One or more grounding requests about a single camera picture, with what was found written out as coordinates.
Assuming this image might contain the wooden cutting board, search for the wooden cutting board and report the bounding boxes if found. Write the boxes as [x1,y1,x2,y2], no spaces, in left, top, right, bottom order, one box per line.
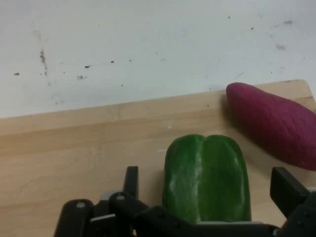
[0,79,316,237]

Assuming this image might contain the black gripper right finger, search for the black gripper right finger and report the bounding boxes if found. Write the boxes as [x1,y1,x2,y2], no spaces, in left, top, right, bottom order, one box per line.
[270,166,316,237]

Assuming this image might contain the purple sweet potato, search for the purple sweet potato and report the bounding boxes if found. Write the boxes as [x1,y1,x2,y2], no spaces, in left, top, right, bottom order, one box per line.
[226,82,316,171]

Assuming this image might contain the green bell pepper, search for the green bell pepper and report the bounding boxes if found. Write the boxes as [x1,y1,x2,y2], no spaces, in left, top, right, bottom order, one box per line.
[162,134,252,223]

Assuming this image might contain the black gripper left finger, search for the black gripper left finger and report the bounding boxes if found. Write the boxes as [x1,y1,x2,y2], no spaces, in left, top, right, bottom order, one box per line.
[53,166,150,237]

